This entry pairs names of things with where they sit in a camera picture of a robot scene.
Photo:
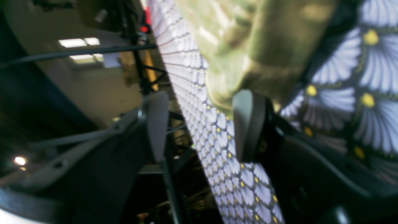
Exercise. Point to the camouflage T-shirt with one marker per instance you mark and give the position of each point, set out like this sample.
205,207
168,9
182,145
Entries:
262,45

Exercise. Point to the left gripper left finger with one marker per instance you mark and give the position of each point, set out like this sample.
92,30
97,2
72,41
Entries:
90,183

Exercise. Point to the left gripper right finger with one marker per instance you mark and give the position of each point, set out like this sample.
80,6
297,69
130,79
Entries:
314,184

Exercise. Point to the red black table clamp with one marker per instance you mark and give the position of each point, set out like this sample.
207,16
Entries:
145,24

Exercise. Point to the purple fan-pattern table cloth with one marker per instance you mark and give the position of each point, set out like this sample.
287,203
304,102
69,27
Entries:
346,98

